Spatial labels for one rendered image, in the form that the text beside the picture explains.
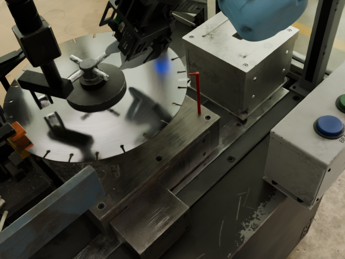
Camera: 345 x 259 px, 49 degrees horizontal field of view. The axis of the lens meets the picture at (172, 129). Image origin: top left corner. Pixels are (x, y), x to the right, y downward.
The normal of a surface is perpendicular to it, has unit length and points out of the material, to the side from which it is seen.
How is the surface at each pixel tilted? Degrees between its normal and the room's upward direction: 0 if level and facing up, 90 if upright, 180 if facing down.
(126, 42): 78
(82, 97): 5
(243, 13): 69
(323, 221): 0
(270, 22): 114
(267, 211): 0
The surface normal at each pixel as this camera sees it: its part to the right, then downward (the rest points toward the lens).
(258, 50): -0.09, -0.65
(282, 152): -0.71, 0.58
